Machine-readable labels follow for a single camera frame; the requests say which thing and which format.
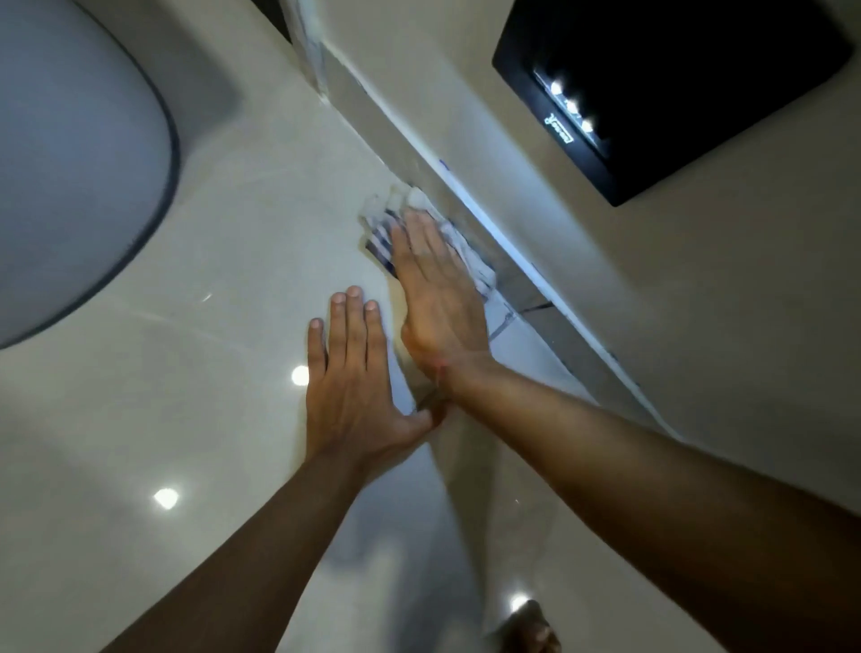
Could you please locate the grey wall skirting board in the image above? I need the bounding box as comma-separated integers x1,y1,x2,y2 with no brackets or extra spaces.
320,42,682,440

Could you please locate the person's right forearm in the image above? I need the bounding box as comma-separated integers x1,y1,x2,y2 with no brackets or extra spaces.
440,357,861,653

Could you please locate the white rounded fixture dark rim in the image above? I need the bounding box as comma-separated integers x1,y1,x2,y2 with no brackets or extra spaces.
0,0,182,351

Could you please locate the person's left forearm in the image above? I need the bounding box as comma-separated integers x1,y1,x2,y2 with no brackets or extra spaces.
100,457,370,653

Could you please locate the person's bare foot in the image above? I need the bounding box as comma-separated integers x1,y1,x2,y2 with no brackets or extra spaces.
500,599,563,653

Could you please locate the white blue striped cleaning cloth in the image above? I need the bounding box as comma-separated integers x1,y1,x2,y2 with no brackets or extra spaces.
360,183,499,301

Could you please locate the black wall appliance with lights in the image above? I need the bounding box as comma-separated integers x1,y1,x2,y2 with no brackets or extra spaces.
491,0,856,208

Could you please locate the person's left hand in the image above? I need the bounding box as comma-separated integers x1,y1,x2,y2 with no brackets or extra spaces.
305,286,449,483

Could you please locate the person's right hand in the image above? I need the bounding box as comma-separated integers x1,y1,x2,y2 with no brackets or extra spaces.
390,209,499,398

